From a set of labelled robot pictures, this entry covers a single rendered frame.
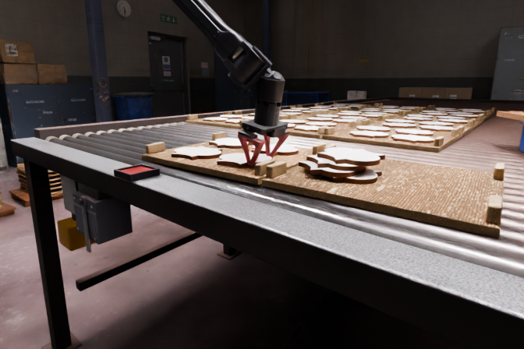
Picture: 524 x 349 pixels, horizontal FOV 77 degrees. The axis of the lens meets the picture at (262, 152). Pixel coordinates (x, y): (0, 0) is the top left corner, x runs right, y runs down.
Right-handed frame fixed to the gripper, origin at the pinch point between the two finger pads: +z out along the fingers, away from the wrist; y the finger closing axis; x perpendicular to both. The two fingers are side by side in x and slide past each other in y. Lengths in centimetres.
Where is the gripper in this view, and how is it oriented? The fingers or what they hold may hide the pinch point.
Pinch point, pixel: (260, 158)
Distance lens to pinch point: 80.7
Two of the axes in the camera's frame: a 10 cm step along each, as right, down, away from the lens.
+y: -6.0, 2.0, -7.7
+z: -1.4, 9.3, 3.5
